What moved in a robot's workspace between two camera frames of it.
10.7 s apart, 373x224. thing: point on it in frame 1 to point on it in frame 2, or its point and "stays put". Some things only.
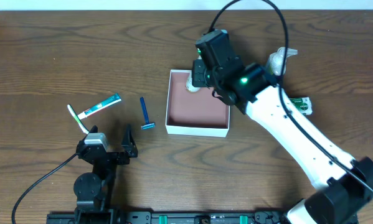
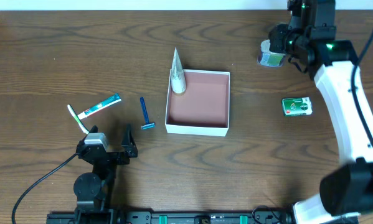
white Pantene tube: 189,84 to 179,78
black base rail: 180,217 stays put
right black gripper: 198,78 to 275,40
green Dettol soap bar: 302,104 stays put
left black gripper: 112,155 stays put
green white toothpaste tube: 109,102 stays put
